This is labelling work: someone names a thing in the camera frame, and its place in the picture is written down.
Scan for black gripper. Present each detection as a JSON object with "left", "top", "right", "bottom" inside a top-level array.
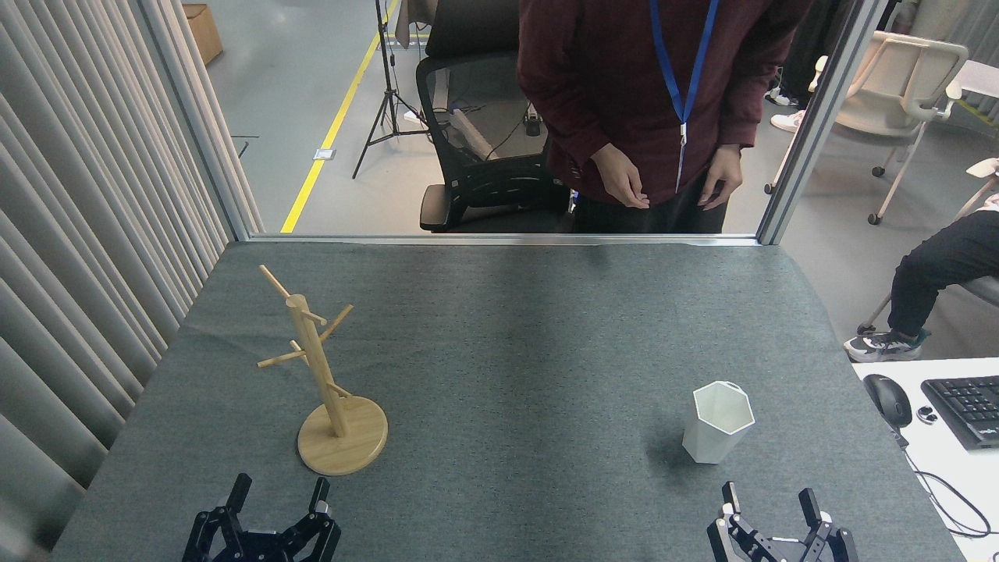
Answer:
[
  {"left": 708, "top": 482, "right": 858, "bottom": 562},
  {"left": 182, "top": 473, "right": 342, "bottom": 562}
]

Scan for white hexagonal cup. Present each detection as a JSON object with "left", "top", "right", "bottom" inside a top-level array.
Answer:
[{"left": 682, "top": 381, "right": 755, "bottom": 464}]

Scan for wooden cup rack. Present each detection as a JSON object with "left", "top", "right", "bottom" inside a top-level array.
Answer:
[{"left": 257, "top": 265, "right": 389, "bottom": 476}]

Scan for person's left hand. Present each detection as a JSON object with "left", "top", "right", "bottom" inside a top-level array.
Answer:
[{"left": 697, "top": 145, "right": 743, "bottom": 212}]

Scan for person's right hand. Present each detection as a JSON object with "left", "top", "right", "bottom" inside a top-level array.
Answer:
[{"left": 591, "top": 144, "right": 650, "bottom": 210}]

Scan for white desk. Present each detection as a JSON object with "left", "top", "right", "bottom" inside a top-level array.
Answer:
[{"left": 852, "top": 357, "right": 999, "bottom": 562}]

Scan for black computer mouse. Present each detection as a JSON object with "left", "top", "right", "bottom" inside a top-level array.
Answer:
[{"left": 863, "top": 374, "right": 913, "bottom": 429}]

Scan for black keyboard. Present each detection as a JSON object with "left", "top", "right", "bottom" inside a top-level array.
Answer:
[{"left": 921, "top": 375, "right": 999, "bottom": 451}]

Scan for grey table cloth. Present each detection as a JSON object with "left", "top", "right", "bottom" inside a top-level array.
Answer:
[{"left": 51, "top": 240, "right": 969, "bottom": 562}]

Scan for seated person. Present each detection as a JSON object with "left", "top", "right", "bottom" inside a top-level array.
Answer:
[{"left": 843, "top": 209, "right": 999, "bottom": 363}]

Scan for grey pleated curtain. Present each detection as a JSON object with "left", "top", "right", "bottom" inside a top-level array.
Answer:
[{"left": 0, "top": 0, "right": 265, "bottom": 562}]

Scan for black mesh office chair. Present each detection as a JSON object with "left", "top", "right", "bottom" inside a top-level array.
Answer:
[{"left": 415, "top": 0, "right": 578, "bottom": 233}]

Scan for background person white shoes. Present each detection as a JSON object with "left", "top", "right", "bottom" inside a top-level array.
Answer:
[{"left": 766, "top": 12, "right": 848, "bottom": 132}]

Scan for white office chair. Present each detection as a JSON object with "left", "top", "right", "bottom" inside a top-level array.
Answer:
[{"left": 765, "top": 31, "right": 970, "bottom": 226}]

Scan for standing person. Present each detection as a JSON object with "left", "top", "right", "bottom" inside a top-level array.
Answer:
[{"left": 517, "top": 0, "right": 812, "bottom": 234}]

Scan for black tripod stand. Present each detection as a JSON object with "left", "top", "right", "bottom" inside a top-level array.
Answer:
[{"left": 352, "top": 0, "right": 432, "bottom": 180}]

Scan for cardboard box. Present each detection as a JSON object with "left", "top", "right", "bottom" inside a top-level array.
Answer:
[{"left": 183, "top": 3, "right": 224, "bottom": 66}]

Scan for grey hanging cloth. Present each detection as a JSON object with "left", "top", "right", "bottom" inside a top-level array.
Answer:
[{"left": 394, "top": 0, "right": 439, "bottom": 49}]

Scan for black desk cable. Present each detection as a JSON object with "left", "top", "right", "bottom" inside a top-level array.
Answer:
[{"left": 890, "top": 425, "right": 992, "bottom": 539}]

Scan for blue lanyard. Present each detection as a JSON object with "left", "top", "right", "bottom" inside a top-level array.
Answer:
[{"left": 649, "top": 0, "right": 720, "bottom": 126}]

